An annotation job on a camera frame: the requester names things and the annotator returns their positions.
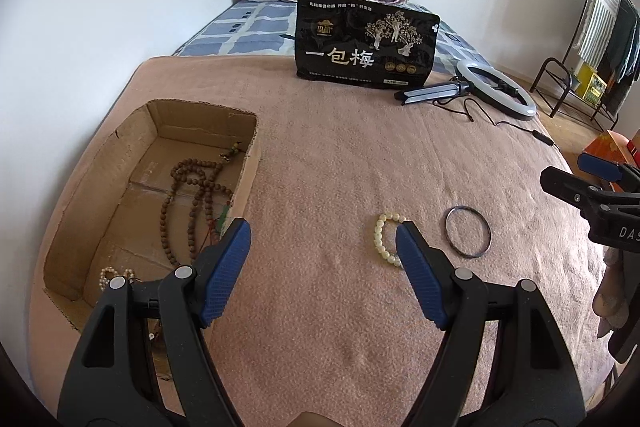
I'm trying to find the right hand in glove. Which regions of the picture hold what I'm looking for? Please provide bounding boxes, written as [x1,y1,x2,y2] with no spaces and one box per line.
[592,248,629,338]

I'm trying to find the striped hanging garment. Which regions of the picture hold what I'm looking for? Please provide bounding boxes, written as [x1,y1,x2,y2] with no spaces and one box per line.
[573,0,622,67]

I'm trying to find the yellow box on rack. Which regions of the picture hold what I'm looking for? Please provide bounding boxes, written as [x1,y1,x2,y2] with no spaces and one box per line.
[576,63,606,106]

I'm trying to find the black ring light cable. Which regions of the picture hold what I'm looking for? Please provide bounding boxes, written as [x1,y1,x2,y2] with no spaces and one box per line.
[434,95,557,148]

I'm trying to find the white pearl necklace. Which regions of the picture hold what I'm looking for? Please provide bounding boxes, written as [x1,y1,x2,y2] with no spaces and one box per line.
[98,265,144,292]

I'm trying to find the white ring light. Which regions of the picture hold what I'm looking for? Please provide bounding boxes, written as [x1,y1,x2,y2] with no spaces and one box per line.
[456,61,537,121]

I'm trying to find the brown wooden bead mala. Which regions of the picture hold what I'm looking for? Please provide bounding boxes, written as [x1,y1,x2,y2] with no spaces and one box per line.
[158,141,241,268]

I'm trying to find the black folded tripod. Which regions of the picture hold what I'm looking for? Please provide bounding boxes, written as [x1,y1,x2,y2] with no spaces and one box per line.
[394,79,470,105]

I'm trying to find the blue checked bed sheet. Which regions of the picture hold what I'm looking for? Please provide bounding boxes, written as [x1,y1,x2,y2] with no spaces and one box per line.
[174,0,489,74]

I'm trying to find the black clothes rack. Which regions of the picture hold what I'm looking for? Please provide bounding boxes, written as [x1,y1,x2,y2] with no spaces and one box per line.
[529,0,639,130]

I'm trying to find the orange patterned cloth furniture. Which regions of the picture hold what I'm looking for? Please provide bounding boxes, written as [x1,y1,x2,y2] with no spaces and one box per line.
[584,130,639,167]

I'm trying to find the open cardboard box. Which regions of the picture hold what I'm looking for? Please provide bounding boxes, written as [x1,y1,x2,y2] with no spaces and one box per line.
[41,98,263,377]

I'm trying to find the dark thin bangle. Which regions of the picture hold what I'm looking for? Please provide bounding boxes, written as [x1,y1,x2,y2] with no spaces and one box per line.
[444,205,492,259]

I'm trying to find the dark hanging clothes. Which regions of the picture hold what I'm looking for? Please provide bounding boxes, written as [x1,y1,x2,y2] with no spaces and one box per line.
[597,0,639,116]

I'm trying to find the cream bead bracelet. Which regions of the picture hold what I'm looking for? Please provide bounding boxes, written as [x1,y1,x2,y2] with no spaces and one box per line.
[373,211,409,270]

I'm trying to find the red cord jade pendant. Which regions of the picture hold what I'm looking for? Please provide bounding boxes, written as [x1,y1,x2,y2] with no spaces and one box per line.
[200,205,231,251]

